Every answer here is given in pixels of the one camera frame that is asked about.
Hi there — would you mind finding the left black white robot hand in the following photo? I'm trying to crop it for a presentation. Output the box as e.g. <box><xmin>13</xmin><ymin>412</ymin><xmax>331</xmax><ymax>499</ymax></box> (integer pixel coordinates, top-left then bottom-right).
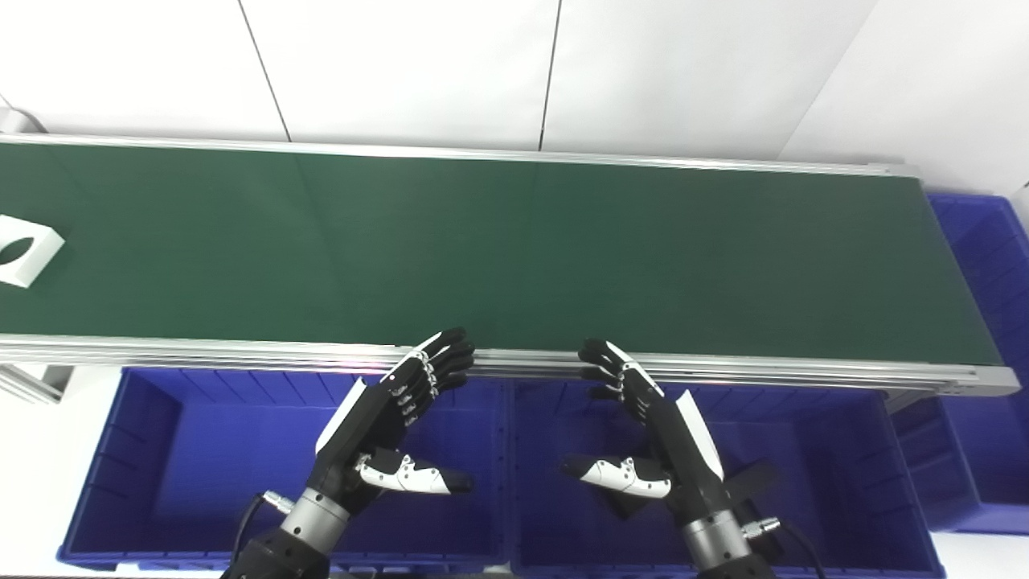
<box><xmin>304</xmin><ymin>326</ymin><xmax>477</xmax><ymax>517</ymax></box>

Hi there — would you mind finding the aluminium conveyor leg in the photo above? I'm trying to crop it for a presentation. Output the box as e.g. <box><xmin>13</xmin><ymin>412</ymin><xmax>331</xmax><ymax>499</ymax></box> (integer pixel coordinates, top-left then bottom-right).
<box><xmin>0</xmin><ymin>363</ymin><xmax>75</xmax><ymax>404</ymax></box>

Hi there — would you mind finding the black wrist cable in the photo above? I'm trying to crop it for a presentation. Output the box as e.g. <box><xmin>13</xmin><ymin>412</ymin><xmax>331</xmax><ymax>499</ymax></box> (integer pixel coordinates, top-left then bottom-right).
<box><xmin>741</xmin><ymin>517</ymin><xmax>822</xmax><ymax>579</ymax></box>
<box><xmin>232</xmin><ymin>492</ymin><xmax>295</xmax><ymax>565</ymax></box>

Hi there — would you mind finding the white block with round hole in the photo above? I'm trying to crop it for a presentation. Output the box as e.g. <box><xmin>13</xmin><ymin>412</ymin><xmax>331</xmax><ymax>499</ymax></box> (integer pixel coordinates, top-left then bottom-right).
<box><xmin>0</xmin><ymin>215</ymin><xmax>65</xmax><ymax>289</ymax></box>

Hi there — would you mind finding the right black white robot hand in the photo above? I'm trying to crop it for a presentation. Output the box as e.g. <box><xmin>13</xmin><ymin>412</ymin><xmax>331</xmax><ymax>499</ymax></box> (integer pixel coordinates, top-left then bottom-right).
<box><xmin>560</xmin><ymin>338</ymin><xmax>728</xmax><ymax>524</ymax></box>

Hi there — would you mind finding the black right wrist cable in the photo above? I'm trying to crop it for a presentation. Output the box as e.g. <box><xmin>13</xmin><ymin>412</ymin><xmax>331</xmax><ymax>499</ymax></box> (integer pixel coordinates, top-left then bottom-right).
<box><xmin>741</xmin><ymin>517</ymin><xmax>822</xmax><ymax>579</ymax></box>

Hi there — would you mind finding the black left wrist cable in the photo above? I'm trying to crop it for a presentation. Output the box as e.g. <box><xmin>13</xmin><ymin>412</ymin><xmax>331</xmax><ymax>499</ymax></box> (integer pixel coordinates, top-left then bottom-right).
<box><xmin>232</xmin><ymin>492</ymin><xmax>295</xmax><ymax>565</ymax></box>

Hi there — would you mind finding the green conveyor belt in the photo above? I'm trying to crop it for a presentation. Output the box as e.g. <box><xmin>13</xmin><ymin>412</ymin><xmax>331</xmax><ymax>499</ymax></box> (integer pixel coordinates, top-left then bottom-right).
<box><xmin>0</xmin><ymin>133</ymin><xmax>1022</xmax><ymax>396</ymax></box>
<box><xmin>0</xmin><ymin>143</ymin><xmax>1004</xmax><ymax>367</ymax></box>

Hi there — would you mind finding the blue plastic bin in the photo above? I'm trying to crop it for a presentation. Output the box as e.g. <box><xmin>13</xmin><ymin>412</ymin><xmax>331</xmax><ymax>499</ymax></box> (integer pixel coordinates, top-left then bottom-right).
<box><xmin>888</xmin><ymin>191</ymin><xmax>1029</xmax><ymax>536</ymax></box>
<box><xmin>56</xmin><ymin>366</ymin><xmax>515</xmax><ymax>573</ymax></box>
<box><xmin>510</xmin><ymin>378</ymin><xmax>948</xmax><ymax>579</ymax></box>

